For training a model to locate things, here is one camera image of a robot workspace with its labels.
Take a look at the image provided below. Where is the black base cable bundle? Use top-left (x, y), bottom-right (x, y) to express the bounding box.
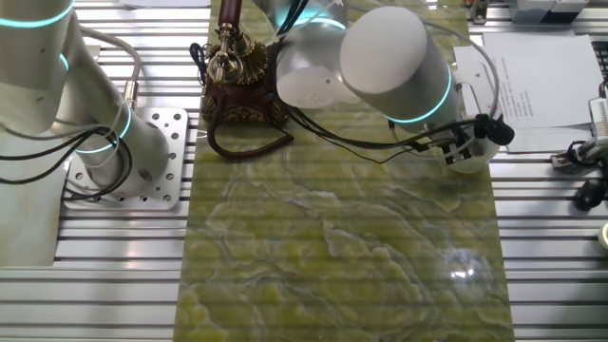
top-left (0, 121), bottom-right (135, 200)

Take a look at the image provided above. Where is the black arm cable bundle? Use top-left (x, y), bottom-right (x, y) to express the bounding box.
top-left (273, 0), bottom-right (481, 165)

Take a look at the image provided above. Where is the black phone line cord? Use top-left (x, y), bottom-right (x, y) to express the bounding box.
top-left (188, 41), bottom-right (210, 86)

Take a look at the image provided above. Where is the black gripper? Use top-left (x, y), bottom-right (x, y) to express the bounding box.
top-left (436, 125), bottom-right (474, 166)

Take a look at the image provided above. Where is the plain white paper sheet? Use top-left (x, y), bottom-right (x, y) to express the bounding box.
top-left (503, 123), bottom-right (595, 154)

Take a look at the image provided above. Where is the red gold phone handset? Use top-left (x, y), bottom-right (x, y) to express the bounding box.
top-left (206, 0), bottom-right (253, 86)

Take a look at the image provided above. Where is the small black microphone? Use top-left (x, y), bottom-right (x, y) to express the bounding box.
top-left (473, 113), bottom-right (516, 146)

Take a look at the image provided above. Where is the green marble pattern mat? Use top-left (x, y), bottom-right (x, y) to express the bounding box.
top-left (171, 0), bottom-right (517, 342)

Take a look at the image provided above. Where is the metal camera stand bracket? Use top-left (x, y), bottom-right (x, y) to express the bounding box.
top-left (467, 0), bottom-right (490, 26)

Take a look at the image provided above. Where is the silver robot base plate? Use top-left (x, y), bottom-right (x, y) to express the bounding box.
top-left (61, 106), bottom-right (190, 212)

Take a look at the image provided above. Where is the white looped wrist cable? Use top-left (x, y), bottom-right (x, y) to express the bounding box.
top-left (417, 18), bottom-right (500, 129)

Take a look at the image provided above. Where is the black computer keyboard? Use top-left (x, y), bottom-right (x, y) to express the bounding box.
top-left (591, 40), bottom-right (608, 80)

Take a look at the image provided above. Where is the metal camera clamp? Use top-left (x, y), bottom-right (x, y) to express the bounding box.
top-left (550, 137), bottom-right (608, 173)

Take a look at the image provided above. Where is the brown coiled handset cord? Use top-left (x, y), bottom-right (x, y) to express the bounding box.
top-left (206, 94), bottom-right (295, 161)

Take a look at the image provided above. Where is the black rounded object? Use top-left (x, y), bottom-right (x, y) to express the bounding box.
top-left (572, 178), bottom-right (608, 213)

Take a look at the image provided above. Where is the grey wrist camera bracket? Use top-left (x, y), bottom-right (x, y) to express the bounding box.
top-left (453, 56), bottom-right (498, 123)

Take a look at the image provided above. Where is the grey white equipment box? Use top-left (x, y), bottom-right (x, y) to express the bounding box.
top-left (507, 0), bottom-right (590, 26)

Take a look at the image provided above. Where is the clear tape roll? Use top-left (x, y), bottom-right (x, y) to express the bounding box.
top-left (439, 121), bottom-right (501, 175)

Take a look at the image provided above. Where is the grey robot base hose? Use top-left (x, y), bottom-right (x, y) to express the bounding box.
top-left (75, 23), bottom-right (143, 110)

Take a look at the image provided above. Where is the printed white paper sheet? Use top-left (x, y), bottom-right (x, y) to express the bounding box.
top-left (118, 0), bottom-right (213, 9)
top-left (453, 31), bottom-right (604, 130)

